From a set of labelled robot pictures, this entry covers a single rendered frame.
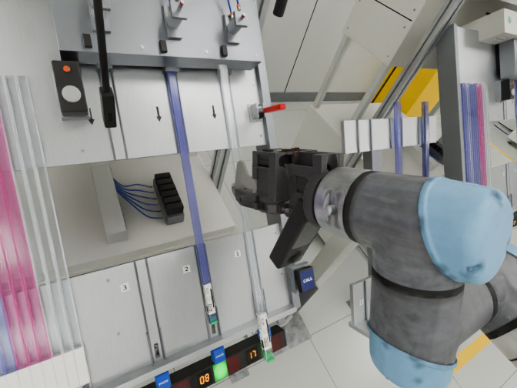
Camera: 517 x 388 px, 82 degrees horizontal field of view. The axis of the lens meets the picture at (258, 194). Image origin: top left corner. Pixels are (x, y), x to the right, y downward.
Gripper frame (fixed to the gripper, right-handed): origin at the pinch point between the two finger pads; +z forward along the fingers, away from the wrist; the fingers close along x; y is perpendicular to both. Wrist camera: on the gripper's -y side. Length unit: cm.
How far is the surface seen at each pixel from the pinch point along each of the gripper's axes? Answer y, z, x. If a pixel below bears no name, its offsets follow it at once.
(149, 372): -30.9, 4.6, 16.9
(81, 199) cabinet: -9, 54, 21
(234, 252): -15.2, 8.4, -2.7
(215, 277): -19.1, 8.0, 2.0
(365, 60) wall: 77, 163, -249
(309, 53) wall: 75, 166, -174
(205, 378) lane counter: -38.8, 5.5, 6.4
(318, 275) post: -39, 23, -43
